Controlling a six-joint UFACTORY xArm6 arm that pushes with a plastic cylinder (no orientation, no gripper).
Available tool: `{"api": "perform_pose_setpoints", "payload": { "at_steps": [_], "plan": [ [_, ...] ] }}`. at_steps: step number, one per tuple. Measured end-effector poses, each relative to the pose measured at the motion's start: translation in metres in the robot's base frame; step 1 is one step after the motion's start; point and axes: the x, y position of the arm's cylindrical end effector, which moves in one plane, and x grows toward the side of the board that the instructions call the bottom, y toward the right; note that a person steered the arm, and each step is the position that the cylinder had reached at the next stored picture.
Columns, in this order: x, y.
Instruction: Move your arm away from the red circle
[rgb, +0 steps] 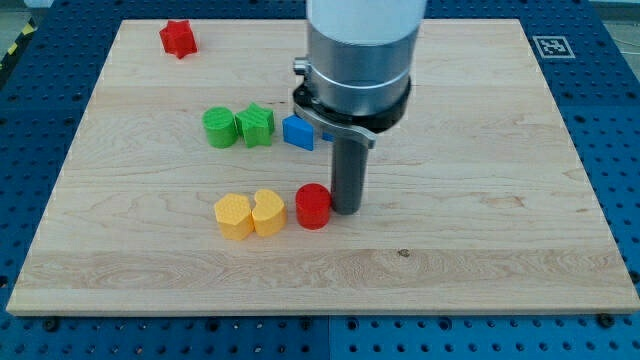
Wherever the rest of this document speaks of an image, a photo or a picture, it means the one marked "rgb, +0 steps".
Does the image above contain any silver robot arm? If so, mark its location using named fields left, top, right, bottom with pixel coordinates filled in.
left=293, top=0, right=427, bottom=149

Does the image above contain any red cylinder block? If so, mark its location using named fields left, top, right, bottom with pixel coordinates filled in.
left=295, top=183, right=331, bottom=230

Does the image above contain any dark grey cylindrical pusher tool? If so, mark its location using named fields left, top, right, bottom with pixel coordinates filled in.
left=331, top=138, right=368, bottom=215

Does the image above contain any blue cube block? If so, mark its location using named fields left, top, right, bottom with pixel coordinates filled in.
left=282, top=115, right=315, bottom=151

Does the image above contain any yellow heart block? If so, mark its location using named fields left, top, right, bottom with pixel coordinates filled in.
left=252, top=189, right=287, bottom=237

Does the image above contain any green star block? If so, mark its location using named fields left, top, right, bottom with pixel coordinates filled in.
left=235, top=103, right=275, bottom=148

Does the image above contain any yellow pentagon block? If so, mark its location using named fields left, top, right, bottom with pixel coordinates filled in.
left=214, top=193, right=254, bottom=241

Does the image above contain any green cylinder block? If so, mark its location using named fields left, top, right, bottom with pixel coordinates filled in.
left=202, top=107, right=238, bottom=148

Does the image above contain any wooden board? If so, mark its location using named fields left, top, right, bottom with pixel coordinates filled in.
left=7, top=19, right=639, bottom=316

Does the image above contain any red star block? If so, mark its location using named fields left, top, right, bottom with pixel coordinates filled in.
left=159, top=20, right=198, bottom=59

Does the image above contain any white fiducial marker tag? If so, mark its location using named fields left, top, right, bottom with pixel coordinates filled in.
left=533, top=35, right=575, bottom=59

